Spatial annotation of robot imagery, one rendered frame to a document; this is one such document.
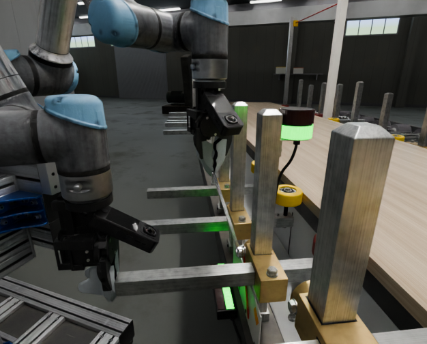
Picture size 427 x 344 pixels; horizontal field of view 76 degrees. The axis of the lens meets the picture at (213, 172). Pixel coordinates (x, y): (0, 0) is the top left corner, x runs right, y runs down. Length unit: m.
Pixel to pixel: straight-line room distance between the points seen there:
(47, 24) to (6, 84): 0.42
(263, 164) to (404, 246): 0.32
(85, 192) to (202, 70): 0.32
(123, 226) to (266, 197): 0.25
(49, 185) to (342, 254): 0.72
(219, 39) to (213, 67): 0.05
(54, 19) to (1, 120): 0.54
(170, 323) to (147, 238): 1.18
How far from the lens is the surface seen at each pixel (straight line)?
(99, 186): 0.44
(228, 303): 0.71
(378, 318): 0.65
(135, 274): 0.56
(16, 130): 0.43
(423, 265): 0.61
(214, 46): 0.59
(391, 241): 0.65
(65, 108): 0.42
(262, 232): 0.55
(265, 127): 0.47
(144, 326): 1.64
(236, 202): 0.79
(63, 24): 0.95
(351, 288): 0.31
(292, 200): 0.76
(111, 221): 0.47
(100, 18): 0.55
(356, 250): 0.29
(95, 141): 0.43
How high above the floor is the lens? 1.20
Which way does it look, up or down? 19 degrees down
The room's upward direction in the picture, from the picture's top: straight up
